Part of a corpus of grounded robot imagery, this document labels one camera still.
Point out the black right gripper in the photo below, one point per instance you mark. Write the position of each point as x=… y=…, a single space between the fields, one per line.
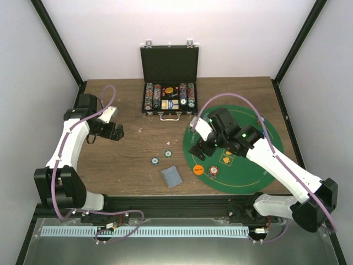
x=198 y=153

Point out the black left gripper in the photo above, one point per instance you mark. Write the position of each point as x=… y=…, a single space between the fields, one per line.
x=116 y=137

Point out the orange big blind button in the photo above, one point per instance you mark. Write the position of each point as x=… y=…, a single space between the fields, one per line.
x=198 y=170

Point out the red poker chip stack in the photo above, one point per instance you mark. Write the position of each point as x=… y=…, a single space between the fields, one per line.
x=213 y=172

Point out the blue poker chip stack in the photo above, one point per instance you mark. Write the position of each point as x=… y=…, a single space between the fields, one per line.
x=155 y=160

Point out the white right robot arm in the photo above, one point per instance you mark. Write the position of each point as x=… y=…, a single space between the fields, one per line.
x=248 y=142

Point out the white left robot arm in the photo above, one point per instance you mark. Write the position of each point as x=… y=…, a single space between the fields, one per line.
x=58 y=183

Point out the round green poker mat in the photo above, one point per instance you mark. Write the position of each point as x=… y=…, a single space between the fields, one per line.
x=236 y=175

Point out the grey playing card deck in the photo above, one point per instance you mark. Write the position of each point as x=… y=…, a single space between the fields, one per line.
x=171 y=176

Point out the chip row far right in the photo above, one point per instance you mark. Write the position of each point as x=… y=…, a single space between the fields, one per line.
x=191 y=95

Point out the chip row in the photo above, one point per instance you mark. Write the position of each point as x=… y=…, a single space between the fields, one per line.
x=157 y=91
x=183 y=96
x=149 y=96
x=191 y=95

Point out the chip row far left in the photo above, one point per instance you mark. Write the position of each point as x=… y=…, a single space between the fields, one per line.
x=149 y=96

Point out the boxed card decks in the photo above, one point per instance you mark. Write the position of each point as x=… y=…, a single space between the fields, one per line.
x=169 y=104

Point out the yellow dealer chip in case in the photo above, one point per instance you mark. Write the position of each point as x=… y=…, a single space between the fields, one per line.
x=169 y=90

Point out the black poker chip case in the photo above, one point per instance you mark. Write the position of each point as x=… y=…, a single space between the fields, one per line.
x=169 y=66

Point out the light blue slotted strip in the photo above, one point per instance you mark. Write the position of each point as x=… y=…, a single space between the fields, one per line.
x=147 y=231

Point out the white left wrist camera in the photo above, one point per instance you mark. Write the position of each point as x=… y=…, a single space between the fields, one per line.
x=107 y=114

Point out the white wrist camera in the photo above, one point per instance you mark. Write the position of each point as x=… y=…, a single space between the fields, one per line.
x=107 y=114
x=198 y=125

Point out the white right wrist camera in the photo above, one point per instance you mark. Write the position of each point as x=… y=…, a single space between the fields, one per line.
x=198 y=125

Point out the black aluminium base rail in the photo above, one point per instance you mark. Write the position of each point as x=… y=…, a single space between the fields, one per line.
x=248 y=209

